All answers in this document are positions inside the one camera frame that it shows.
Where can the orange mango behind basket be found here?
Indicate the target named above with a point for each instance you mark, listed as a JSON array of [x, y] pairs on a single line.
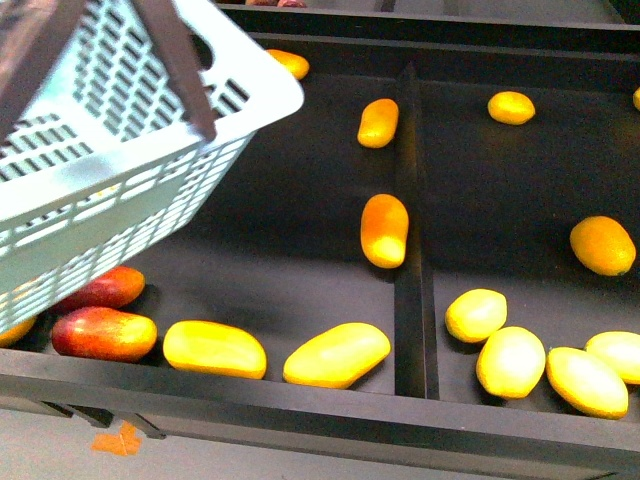
[[295, 64]]

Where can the red mango upper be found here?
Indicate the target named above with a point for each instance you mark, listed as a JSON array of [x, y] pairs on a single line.
[[114, 289]]

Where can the red mango lower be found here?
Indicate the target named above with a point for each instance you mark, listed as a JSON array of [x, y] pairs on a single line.
[[104, 333]]

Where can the orange floor tape marker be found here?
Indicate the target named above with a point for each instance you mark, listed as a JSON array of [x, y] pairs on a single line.
[[125, 442]]

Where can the red mango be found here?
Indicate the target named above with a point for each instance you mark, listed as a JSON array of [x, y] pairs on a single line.
[[114, 289], [104, 333]]

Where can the yellow lemon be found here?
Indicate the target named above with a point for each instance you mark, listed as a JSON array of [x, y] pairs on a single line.
[[587, 383], [619, 350], [511, 363], [511, 108], [476, 314], [602, 245]]

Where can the orange mango centre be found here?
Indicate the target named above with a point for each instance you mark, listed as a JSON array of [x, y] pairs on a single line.
[[384, 231]]

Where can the light blue plastic basket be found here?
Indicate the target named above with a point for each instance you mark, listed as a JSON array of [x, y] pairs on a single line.
[[104, 162]]

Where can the black produce display shelf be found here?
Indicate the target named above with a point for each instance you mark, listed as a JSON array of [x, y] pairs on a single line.
[[276, 250]]

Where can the orange mango upper middle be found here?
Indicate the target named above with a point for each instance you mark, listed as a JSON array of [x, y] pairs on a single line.
[[378, 123]]

